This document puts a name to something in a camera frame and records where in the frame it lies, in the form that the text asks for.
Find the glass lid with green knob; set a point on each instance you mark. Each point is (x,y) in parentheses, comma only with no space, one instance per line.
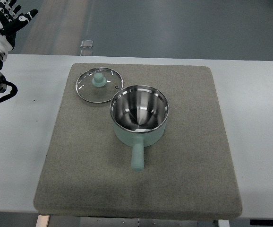
(99,85)

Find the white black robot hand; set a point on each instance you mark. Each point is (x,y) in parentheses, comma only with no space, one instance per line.
(11,22)

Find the black strip under table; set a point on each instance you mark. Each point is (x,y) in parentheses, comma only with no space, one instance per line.
(261,222)

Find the clear floor marker plate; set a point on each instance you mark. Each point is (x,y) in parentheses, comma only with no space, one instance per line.
(86,44)

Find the mint green saucepan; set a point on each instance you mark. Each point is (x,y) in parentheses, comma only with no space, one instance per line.
(139,114)

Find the grey fabric mat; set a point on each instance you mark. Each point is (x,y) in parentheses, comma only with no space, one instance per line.
(188,173)

